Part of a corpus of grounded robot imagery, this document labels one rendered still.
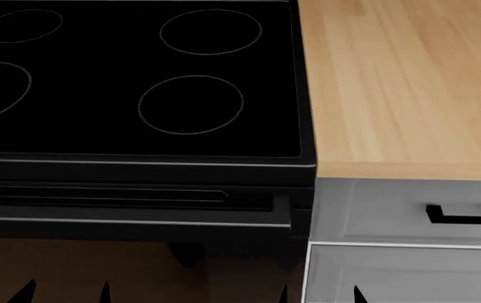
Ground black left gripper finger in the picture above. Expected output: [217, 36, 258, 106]
[7, 278, 38, 303]
[98, 280, 113, 303]

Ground black electric stove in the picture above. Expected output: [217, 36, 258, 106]
[0, 0, 320, 270]

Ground grey cabinet door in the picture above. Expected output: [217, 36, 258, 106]
[304, 242, 481, 303]

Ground grey drawer front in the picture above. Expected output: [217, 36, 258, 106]
[341, 178, 481, 242]

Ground grey kitchen cabinet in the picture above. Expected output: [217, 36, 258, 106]
[302, 175, 481, 303]

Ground black glass cooktop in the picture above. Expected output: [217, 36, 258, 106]
[0, 0, 309, 159]

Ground black oven door handle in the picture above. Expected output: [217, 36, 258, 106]
[0, 194, 294, 231]

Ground black drawer handle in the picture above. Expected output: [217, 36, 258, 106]
[425, 204, 481, 226]

